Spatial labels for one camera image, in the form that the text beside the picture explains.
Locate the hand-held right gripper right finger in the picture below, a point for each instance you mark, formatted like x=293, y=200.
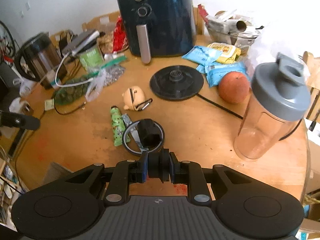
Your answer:
x=172, y=167

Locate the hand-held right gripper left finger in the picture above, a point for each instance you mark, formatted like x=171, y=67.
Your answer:
x=143, y=167

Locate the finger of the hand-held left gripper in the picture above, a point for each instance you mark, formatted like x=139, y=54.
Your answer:
x=20, y=121

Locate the tan pig-shaped case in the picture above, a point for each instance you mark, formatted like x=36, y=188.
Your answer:
x=131, y=97

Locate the small brown box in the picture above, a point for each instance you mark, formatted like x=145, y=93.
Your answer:
x=27, y=108

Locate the white tissue pile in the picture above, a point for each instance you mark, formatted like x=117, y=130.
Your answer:
x=17, y=103

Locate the black tape roll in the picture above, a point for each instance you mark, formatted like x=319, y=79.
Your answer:
x=126, y=145

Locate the small paper tag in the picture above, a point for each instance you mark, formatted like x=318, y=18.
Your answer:
x=49, y=105

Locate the black hex socket knob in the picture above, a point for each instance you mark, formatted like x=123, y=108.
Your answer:
x=150, y=133

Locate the green printed tube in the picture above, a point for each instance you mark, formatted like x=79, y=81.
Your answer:
x=117, y=125

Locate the small silver packet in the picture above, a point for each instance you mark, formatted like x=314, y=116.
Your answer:
x=127, y=120

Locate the black steel electric kettle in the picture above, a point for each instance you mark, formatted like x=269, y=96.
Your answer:
x=37, y=55

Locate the black kettle base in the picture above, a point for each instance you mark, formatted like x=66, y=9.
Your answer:
x=176, y=85

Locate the bicycle wheel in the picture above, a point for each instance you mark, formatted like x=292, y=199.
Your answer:
x=7, y=40

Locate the green label jar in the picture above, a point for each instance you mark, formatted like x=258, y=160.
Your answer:
x=91, y=57

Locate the clear bag of steel wool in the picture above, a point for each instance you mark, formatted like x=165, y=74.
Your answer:
x=111, y=76

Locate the grey power bank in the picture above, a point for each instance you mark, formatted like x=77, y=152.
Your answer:
x=80, y=42

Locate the orange round fruit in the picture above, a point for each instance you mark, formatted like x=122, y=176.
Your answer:
x=233, y=87

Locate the clear shaker bottle grey lid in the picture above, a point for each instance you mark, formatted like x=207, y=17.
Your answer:
x=265, y=120

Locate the blue packet white label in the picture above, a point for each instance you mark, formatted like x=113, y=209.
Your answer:
x=220, y=72

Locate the blue wipes packet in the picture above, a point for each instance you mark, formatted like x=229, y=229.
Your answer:
x=201, y=54

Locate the beige patterned bag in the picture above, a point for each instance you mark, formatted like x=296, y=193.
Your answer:
x=106, y=42

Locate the yellow wipes packet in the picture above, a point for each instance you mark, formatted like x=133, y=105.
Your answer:
x=226, y=52

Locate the red snack bag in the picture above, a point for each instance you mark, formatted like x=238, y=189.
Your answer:
x=120, y=36

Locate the white plastic bag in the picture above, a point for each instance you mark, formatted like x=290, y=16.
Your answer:
x=260, y=55

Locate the dark blue air fryer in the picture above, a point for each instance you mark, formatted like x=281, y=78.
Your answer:
x=165, y=17

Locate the bowl of rolled papers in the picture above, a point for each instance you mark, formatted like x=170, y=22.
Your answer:
x=230, y=27

